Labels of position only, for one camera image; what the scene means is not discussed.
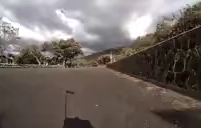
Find pale pole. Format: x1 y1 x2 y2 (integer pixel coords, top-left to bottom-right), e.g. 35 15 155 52
109 51 115 65

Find grey asphalt road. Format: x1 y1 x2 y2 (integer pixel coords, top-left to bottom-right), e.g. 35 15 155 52
0 65 201 128

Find row of trees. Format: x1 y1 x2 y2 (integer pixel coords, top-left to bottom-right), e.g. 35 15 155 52
0 15 85 68

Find robot's own part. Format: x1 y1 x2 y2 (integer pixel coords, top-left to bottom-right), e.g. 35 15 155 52
61 89 95 128

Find dark metal fence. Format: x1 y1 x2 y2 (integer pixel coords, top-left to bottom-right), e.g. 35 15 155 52
106 20 201 98

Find pale roadside verge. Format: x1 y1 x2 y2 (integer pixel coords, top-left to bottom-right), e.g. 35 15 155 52
107 68 201 114

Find trees behind fence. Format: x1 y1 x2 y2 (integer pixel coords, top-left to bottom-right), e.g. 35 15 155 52
116 0 201 61

